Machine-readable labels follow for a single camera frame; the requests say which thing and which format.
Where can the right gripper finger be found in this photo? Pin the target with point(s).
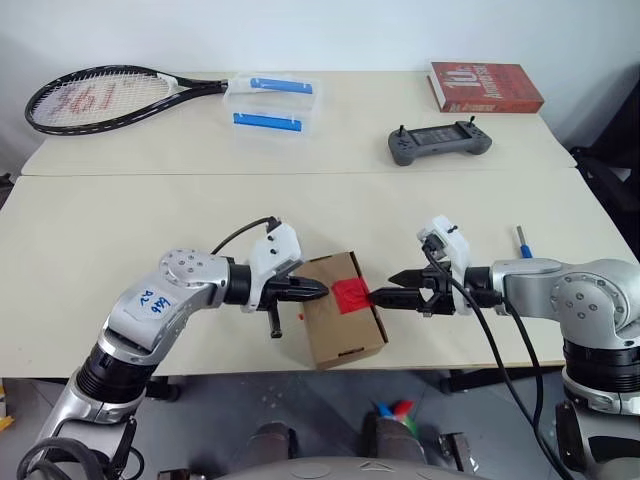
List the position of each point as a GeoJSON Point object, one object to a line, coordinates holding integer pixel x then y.
{"type": "Point", "coordinates": [400, 297]}
{"type": "Point", "coordinates": [410, 278]}

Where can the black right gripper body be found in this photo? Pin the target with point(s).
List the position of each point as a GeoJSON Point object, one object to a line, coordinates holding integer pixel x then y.
{"type": "Point", "coordinates": [437, 292]}

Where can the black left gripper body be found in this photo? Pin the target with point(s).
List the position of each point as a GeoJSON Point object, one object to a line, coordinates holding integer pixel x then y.
{"type": "Point", "coordinates": [275, 290]}

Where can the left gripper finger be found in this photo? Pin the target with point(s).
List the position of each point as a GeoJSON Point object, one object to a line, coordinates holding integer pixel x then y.
{"type": "Point", "coordinates": [310, 286]}
{"type": "Point", "coordinates": [305, 296]}

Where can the red adhesive tape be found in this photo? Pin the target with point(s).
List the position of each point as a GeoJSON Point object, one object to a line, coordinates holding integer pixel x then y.
{"type": "Point", "coordinates": [350, 297]}

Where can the brown cardboard box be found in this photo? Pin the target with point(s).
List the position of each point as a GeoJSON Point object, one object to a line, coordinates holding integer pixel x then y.
{"type": "Point", "coordinates": [345, 335]}

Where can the blue-handled metal tool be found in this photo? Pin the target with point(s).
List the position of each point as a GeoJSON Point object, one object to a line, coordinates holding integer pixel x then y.
{"type": "Point", "coordinates": [526, 248]}

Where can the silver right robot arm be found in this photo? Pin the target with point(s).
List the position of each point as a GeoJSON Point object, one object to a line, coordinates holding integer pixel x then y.
{"type": "Point", "coordinates": [575, 290]}

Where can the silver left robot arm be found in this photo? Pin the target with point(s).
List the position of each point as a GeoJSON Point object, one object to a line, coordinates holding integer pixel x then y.
{"type": "Point", "coordinates": [190, 267]}

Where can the clear plastic container blue handles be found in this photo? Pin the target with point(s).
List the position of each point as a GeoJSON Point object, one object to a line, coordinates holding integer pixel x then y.
{"type": "Point", "coordinates": [270, 107]}

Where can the colourful plastic toy bundle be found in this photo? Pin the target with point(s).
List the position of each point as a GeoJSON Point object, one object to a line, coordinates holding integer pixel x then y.
{"type": "Point", "coordinates": [397, 412]}

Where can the white handwritten label sticker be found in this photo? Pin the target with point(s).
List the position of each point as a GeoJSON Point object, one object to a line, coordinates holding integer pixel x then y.
{"type": "Point", "coordinates": [150, 302]}

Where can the grey handheld remote controller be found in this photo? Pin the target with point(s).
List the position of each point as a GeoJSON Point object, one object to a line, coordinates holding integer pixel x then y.
{"type": "Point", "coordinates": [440, 145]}

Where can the black caster wheel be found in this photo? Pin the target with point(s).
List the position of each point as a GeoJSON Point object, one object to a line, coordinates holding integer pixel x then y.
{"type": "Point", "coordinates": [162, 390]}

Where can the silver robot torso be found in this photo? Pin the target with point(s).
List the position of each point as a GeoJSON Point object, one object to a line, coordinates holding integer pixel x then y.
{"type": "Point", "coordinates": [350, 470]}

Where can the black office chair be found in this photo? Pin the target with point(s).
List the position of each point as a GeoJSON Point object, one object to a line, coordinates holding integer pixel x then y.
{"type": "Point", "coordinates": [605, 185]}

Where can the red book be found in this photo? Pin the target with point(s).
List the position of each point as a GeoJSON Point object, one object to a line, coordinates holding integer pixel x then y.
{"type": "Point", "coordinates": [485, 82]}

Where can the black tennis racket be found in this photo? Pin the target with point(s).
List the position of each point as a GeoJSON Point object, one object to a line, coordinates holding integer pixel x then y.
{"type": "Point", "coordinates": [205, 87]}

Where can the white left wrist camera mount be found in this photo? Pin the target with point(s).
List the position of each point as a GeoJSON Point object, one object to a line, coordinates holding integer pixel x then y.
{"type": "Point", "coordinates": [272, 252]}

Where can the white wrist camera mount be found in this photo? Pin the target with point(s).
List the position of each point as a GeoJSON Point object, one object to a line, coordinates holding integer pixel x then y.
{"type": "Point", "coordinates": [457, 250]}
{"type": "Point", "coordinates": [272, 252]}

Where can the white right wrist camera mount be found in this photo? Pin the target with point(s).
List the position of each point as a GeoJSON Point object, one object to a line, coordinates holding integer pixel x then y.
{"type": "Point", "coordinates": [457, 250]}

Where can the black table frame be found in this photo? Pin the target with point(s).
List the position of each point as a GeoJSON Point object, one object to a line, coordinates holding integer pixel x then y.
{"type": "Point", "coordinates": [500, 381]}

